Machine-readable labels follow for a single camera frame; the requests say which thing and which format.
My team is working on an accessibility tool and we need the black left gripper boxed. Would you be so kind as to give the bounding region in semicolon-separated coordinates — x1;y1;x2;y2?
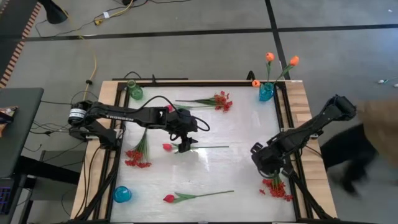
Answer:
164;108;199;154

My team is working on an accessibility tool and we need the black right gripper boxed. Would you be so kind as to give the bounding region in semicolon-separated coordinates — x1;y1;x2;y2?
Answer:
251;136;292;179

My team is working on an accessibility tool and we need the red small-blossom flower bunch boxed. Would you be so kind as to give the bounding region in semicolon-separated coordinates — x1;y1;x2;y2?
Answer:
259;172;294;202
175;90;233;112
124;127;153;169

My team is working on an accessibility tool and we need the green glass vase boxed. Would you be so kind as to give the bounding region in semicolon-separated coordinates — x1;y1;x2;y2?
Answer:
126;79;144;101

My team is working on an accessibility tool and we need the blue textured glass vase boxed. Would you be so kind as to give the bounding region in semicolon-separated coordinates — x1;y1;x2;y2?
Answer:
259;82;275;102
113;185;132;203

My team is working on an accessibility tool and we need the person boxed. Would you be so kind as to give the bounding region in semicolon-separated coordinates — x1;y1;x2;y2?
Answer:
320;98;398;198

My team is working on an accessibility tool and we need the black side desk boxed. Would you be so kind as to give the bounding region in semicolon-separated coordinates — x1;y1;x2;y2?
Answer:
0;88;44;179

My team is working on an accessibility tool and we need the colourful snack bag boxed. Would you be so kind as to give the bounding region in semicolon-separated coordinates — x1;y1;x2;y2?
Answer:
0;105;19;138

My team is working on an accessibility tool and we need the black cone-shaped stand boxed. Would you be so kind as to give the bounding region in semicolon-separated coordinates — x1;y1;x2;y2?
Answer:
39;0;68;25

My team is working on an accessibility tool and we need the backlit black keyboard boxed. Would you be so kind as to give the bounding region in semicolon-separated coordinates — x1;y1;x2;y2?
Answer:
0;185;15;215

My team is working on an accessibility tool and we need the black mat orange striped edge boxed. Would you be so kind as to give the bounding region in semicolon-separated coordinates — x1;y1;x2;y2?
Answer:
0;0;43;89

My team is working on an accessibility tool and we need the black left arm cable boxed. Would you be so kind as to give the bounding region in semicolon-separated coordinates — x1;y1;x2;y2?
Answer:
136;95;211;133

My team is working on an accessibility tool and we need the black aluminium table frame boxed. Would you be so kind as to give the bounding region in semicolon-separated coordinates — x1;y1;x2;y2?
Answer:
70;77;338;224

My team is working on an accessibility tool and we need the yellow cable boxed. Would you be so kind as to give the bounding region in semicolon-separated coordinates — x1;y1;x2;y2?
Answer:
60;0;135;102

